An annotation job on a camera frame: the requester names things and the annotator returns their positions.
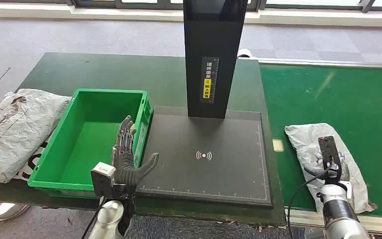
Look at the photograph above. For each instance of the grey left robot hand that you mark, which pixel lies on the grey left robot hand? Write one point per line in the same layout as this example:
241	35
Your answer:
125	165

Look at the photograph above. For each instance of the plain grey parcel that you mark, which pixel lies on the plain grey parcel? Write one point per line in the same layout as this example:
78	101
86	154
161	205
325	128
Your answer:
306	142

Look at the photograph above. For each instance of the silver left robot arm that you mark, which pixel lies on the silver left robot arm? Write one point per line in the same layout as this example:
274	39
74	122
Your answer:
107	217

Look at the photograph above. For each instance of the large grey black-print parcel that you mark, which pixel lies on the large grey black-print parcel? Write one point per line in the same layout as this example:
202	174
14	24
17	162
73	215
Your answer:
19	132

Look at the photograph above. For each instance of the black inbound scanner machine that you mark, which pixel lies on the black inbound scanner machine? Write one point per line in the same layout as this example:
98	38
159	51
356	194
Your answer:
210	39

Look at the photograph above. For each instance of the white conveyor end roller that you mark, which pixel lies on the white conveyor end roller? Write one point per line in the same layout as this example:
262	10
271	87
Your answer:
243	53

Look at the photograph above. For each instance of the green conveyor belt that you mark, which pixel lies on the green conveyor belt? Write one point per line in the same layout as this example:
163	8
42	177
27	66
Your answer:
342	99

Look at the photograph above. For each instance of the green plastic crate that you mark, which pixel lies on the green plastic crate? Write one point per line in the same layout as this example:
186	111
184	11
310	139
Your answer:
89	132

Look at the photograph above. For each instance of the dark green table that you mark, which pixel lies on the dark green table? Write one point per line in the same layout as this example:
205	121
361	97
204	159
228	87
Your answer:
112	72

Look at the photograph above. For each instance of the black yellow ruler label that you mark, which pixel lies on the black yellow ruler label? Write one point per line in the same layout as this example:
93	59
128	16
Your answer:
209	79

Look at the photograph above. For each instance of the round chrome base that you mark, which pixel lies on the round chrome base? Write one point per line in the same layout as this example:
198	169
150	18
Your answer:
3	211

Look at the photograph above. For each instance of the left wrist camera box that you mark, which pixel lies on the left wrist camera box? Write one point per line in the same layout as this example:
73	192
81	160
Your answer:
102	178

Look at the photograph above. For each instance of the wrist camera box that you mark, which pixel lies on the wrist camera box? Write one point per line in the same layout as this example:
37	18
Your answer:
102	178
328	148

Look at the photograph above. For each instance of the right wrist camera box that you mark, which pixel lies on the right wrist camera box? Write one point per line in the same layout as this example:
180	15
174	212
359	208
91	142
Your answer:
328	148

